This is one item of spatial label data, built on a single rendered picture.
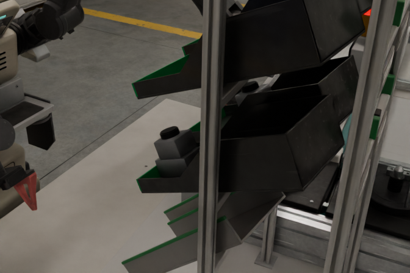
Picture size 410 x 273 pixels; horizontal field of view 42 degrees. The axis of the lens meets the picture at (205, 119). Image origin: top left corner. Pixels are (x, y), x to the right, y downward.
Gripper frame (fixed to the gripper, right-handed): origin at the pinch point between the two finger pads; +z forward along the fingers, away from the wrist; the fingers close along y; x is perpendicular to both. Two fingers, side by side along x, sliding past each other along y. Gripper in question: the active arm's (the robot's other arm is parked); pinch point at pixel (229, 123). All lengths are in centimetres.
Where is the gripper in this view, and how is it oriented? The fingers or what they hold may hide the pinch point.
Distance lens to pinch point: 127.3
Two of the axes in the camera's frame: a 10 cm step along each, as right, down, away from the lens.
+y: 4.1, -4.4, 8.0
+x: -9.1, -2.2, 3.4
